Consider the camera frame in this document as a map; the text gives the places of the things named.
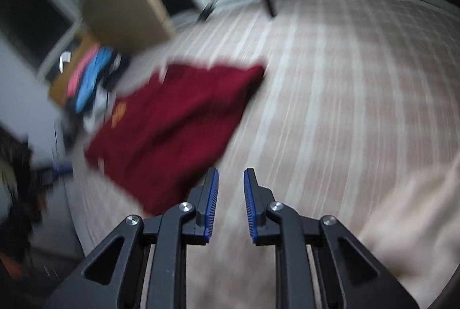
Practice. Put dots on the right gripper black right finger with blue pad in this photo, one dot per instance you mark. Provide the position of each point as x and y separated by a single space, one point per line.
323 251

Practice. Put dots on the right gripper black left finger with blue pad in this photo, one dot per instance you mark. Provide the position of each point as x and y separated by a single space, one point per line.
143 254

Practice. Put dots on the dark red knit sweater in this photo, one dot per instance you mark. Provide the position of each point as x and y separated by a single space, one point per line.
161 139

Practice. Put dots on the black and white clothes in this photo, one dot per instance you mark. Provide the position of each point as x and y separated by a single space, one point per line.
74 122

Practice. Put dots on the cream white garment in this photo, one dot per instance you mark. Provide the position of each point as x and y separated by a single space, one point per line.
414 231

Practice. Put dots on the checkered beige mat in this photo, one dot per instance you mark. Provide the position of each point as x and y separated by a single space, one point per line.
357 94

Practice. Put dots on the pink folded garment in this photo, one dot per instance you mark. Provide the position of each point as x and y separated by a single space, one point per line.
79 70

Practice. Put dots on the blue folded garment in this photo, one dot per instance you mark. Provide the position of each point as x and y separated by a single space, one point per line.
91 77

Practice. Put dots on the brown cardboard box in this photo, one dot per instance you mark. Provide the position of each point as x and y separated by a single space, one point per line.
57 92

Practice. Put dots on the beige wooden cabinet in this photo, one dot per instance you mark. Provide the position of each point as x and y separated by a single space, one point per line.
132 26

